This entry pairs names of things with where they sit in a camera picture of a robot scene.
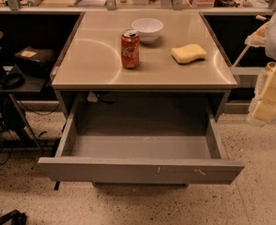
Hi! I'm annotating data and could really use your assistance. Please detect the black side stand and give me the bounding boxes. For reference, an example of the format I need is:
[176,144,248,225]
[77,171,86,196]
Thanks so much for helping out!
[0,30,52,152]

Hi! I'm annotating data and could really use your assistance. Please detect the grey top drawer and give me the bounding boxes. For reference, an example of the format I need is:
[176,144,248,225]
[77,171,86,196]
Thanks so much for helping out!
[38,92,244,185]

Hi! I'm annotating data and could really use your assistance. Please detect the black bag with label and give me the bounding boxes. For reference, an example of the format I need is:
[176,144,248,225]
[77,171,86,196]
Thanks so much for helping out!
[14,46,56,78]

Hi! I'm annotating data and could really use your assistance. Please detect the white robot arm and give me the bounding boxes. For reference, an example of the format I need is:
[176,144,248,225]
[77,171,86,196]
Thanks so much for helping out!
[245,12,276,127]

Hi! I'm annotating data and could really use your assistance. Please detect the black headphones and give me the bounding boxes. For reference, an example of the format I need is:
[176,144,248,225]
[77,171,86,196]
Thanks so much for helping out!
[0,65,25,89]

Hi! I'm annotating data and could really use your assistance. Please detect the black office chair base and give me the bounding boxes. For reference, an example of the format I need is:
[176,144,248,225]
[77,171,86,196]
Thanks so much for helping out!
[0,210,27,225]

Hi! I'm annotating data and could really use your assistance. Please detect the grey cabinet desk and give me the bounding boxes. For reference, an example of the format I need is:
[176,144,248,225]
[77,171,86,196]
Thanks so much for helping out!
[53,8,238,114]

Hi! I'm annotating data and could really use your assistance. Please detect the yellow sponge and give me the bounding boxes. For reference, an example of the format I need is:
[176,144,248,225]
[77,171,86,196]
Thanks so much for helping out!
[171,44,207,64]

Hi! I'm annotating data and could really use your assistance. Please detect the red cola can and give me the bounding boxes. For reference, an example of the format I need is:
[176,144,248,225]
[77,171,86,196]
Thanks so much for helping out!
[121,29,140,68]

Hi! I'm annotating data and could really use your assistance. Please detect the white bowl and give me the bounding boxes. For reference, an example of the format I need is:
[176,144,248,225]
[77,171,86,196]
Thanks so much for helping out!
[131,18,163,44]

